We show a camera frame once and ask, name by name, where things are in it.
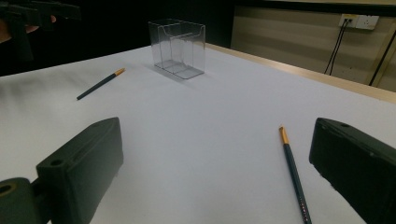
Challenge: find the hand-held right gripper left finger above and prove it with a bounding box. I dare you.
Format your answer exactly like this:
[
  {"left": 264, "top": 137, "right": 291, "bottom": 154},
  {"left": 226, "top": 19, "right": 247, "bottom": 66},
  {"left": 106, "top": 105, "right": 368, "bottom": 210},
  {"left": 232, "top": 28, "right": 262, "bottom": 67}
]
[{"left": 35, "top": 117, "right": 125, "bottom": 224}]

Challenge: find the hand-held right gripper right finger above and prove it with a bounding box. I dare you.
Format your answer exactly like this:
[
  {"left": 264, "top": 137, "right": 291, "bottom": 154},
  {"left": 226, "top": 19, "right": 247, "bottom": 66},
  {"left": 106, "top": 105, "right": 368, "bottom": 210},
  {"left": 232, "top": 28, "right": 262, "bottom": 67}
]
[{"left": 308, "top": 117, "right": 396, "bottom": 224}]

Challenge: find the thin orange stick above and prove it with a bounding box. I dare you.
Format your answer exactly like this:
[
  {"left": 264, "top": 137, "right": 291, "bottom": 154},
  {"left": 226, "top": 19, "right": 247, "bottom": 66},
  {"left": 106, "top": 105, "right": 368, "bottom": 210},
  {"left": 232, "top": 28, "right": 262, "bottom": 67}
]
[{"left": 278, "top": 125, "right": 313, "bottom": 224}]

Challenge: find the dark green pencil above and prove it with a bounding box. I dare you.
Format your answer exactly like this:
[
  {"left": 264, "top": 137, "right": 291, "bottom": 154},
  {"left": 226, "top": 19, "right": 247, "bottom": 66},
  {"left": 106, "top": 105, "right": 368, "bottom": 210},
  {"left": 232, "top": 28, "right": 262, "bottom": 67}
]
[{"left": 76, "top": 67, "right": 126, "bottom": 101}]

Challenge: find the clear acrylic pen holder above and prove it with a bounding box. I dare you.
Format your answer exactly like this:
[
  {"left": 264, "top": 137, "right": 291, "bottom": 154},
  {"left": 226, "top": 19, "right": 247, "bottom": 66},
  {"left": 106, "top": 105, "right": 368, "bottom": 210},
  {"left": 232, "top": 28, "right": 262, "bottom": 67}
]
[{"left": 148, "top": 18, "right": 206, "bottom": 80}]

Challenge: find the white table board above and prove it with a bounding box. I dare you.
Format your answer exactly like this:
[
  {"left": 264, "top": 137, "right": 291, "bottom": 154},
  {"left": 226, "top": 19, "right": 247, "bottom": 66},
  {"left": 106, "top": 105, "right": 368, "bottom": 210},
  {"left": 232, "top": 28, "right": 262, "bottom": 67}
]
[{"left": 0, "top": 43, "right": 396, "bottom": 224}]

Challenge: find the thin black cable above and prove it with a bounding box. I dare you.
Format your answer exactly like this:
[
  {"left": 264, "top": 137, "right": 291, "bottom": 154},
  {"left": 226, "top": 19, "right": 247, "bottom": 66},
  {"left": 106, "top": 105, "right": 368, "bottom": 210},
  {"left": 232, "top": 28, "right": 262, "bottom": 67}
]
[{"left": 369, "top": 29, "right": 396, "bottom": 87}]

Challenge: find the black power cable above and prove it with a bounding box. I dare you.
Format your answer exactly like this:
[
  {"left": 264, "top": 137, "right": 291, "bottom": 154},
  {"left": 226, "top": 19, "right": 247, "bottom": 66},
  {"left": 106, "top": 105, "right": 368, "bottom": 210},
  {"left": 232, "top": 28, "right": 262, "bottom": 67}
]
[
  {"left": 323, "top": 19, "right": 348, "bottom": 76},
  {"left": 328, "top": 20, "right": 351, "bottom": 77}
]

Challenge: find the white wall socket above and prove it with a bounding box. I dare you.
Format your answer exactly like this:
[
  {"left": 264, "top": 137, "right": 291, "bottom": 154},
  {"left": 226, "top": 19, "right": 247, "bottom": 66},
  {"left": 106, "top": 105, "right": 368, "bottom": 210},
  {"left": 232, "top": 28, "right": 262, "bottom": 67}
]
[{"left": 338, "top": 13, "right": 380, "bottom": 31}]

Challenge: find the black frame bar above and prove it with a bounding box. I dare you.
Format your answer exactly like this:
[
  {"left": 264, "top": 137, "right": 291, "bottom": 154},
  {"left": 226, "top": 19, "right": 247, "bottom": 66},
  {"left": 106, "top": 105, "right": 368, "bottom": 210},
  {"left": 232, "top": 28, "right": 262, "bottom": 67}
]
[{"left": 233, "top": 0, "right": 396, "bottom": 17}]

